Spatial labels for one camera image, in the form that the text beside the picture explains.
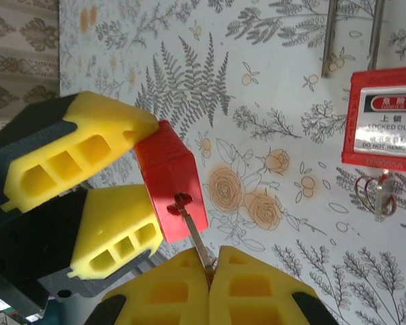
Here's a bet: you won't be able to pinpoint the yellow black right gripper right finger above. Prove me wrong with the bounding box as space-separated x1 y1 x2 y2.
208 245 339 325

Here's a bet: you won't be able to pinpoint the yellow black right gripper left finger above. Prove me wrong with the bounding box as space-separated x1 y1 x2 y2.
83 248 211 325

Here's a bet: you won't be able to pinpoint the silver key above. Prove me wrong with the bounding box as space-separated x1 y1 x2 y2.
173 192 219 284
374 168 397 223

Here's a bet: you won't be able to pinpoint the red safety padlock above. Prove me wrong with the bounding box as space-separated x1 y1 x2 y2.
133 120 210 244

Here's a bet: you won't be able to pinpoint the keys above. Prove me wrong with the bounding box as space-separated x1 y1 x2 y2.
354 172 399 217

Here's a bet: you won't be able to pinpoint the red safety padlock marked 000005A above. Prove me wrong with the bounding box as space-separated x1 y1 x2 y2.
320 0 406 174

